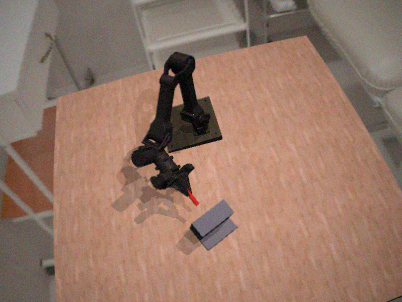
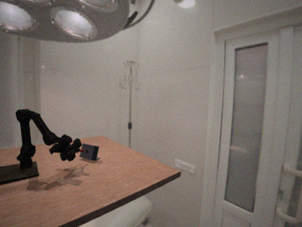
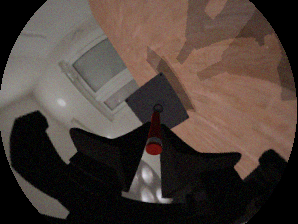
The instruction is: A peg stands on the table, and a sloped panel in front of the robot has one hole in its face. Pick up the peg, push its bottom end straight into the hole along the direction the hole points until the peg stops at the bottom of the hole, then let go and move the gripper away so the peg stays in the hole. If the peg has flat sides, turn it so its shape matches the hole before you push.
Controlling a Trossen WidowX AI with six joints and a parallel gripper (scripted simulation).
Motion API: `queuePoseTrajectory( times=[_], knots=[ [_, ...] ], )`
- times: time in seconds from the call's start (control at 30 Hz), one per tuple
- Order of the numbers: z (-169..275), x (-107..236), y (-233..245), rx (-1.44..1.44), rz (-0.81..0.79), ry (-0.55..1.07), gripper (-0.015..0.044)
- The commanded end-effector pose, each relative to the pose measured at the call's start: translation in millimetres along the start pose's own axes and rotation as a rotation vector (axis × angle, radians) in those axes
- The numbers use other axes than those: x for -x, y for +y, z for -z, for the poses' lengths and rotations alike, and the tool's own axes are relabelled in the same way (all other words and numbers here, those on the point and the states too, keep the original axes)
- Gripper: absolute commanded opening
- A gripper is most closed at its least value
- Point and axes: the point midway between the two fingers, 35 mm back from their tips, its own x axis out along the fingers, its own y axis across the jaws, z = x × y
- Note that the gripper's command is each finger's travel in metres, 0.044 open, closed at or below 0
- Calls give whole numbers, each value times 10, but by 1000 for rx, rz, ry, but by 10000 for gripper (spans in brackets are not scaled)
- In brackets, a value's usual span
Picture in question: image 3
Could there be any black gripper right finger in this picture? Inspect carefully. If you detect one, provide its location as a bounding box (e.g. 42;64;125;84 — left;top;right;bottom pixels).
160;123;242;198

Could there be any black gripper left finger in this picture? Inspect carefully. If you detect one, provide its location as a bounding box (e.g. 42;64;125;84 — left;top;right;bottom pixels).
69;121;150;193

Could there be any dark grey panel with round hole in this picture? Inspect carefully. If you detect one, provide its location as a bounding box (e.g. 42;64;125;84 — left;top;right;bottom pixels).
124;72;189;129

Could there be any dark red peg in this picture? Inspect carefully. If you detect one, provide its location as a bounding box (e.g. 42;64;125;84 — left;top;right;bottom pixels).
145;112;162;156

